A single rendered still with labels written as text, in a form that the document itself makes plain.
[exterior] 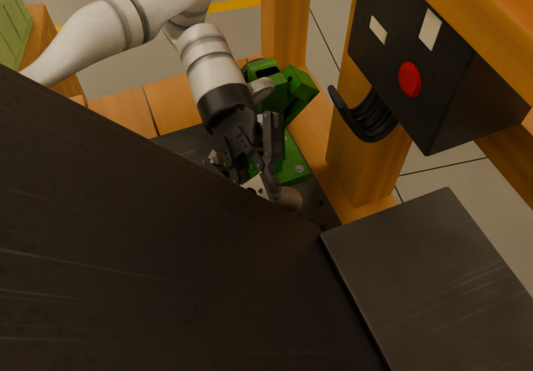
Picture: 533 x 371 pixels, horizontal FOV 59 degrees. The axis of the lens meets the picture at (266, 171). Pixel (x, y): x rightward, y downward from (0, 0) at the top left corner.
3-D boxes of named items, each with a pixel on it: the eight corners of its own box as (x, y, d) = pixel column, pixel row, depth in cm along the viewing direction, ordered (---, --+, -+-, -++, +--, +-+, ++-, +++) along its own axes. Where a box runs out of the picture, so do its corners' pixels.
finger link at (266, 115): (262, 110, 58) (258, 158, 58) (274, 110, 57) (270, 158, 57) (274, 112, 61) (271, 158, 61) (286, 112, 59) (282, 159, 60)
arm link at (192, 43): (179, 93, 69) (192, 54, 61) (149, 10, 73) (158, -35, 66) (223, 87, 72) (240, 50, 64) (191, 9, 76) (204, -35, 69)
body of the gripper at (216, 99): (182, 108, 64) (204, 169, 61) (223, 71, 59) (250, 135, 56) (220, 114, 70) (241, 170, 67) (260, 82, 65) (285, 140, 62)
